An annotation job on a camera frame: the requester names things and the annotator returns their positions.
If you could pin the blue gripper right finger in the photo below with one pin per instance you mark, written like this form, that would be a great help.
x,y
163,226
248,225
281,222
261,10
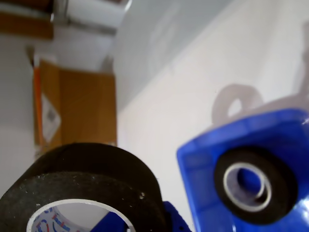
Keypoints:
x,y
177,218

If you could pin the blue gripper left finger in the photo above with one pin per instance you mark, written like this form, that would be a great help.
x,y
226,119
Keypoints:
x,y
108,223

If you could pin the black tape roll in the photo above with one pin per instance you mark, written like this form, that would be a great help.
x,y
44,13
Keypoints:
x,y
282,174
79,169

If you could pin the blue translucent plastic bin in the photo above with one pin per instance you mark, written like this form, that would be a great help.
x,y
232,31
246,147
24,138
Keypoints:
x,y
198,169

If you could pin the black tape roll, plain core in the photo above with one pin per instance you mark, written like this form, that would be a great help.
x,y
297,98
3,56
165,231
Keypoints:
x,y
282,174

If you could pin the brown cardboard box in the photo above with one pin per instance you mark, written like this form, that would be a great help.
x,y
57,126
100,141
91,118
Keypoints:
x,y
84,106

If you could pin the white metal-trimmed furniture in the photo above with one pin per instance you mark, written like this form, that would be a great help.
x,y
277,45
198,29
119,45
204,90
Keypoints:
x,y
91,14

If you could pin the brown wooden furniture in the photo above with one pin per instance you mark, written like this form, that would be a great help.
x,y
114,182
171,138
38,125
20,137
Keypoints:
x,y
24,25

